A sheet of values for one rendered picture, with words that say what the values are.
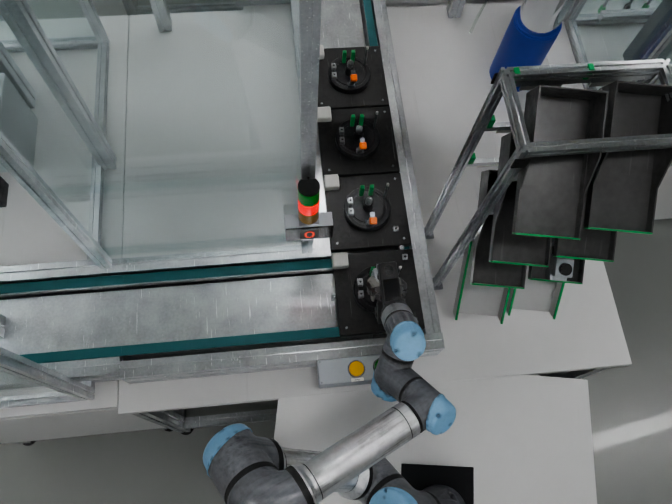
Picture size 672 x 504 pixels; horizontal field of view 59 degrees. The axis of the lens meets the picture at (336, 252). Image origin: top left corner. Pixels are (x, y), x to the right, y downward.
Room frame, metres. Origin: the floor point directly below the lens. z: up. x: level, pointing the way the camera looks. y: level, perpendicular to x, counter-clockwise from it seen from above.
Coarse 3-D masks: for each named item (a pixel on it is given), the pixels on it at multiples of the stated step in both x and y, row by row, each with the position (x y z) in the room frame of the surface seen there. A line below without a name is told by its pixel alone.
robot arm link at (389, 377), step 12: (384, 360) 0.27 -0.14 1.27; (396, 360) 0.27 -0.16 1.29; (384, 372) 0.25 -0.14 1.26; (396, 372) 0.25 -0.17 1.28; (408, 372) 0.25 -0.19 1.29; (372, 384) 0.23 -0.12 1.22; (384, 384) 0.22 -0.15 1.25; (396, 384) 0.22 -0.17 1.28; (384, 396) 0.20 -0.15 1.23; (396, 396) 0.20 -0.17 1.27
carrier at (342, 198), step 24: (336, 192) 0.83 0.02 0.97; (360, 192) 0.81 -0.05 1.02; (384, 192) 0.82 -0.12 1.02; (336, 216) 0.75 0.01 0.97; (360, 216) 0.75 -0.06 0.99; (384, 216) 0.76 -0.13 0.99; (336, 240) 0.67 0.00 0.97; (360, 240) 0.68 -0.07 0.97; (384, 240) 0.69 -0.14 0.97; (408, 240) 0.70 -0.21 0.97
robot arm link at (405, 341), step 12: (396, 312) 0.38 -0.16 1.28; (408, 312) 0.39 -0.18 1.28; (384, 324) 0.36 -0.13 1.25; (396, 324) 0.35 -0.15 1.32; (408, 324) 0.35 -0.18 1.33; (396, 336) 0.31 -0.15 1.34; (408, 336) 0.32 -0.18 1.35; (420, 336) 0.32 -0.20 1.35; (384, 348) 0.30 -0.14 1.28; (396, 348) 0.29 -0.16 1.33; (408, 348) 0.29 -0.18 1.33; (420, 348) 0.30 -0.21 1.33; (408, 360) 0.27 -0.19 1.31
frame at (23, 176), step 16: (0, 0) 0.53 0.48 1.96; (16, 0) 0.53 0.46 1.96; (0, 144) 0.49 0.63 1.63; (0, 160) 0.49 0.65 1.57; (16, 160) 0.50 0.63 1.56; (16, 176) 0.49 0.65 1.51; (32, 176) 0.50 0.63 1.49; (32, 192) 0.49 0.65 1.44; (48, 192) 0.51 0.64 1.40; (48, 208) 0.49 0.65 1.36; (64, 224) 0.49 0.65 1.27; (80, 240) 0.49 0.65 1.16; (96, 256) 0.49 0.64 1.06
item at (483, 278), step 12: (492, 180) 0.75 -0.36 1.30; (480, 192) 0.72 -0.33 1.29; (480, 204) 0.68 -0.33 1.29; (492, 216) 0.67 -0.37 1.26; (480, 228) 0.62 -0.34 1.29; (480, 240) 0.61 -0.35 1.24; (480, 252) 0.59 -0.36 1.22; (480, 264) 0.56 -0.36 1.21; (492, 264) 0.56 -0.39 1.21; (504, 264) 0.57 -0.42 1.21; (480, 276) 0.53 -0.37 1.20; (492, 276) 0.54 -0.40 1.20; (504, 276) 0.54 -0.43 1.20; (516, 276) 0.54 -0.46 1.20; (516, 288) 0.51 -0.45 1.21
